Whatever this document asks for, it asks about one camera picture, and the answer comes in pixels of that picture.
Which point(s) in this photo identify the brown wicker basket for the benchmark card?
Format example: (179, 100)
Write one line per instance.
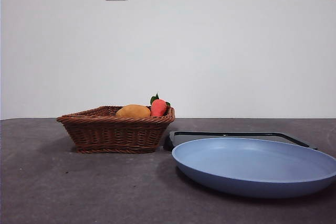
(110, 134)

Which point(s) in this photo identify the orange carrot with green leaves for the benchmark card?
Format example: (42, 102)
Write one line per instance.
(158, 108)

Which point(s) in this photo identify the black rectangular tray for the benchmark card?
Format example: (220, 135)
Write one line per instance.
(294, 138)

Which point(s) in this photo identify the blue round plate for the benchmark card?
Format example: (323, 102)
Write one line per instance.
(252, 163)

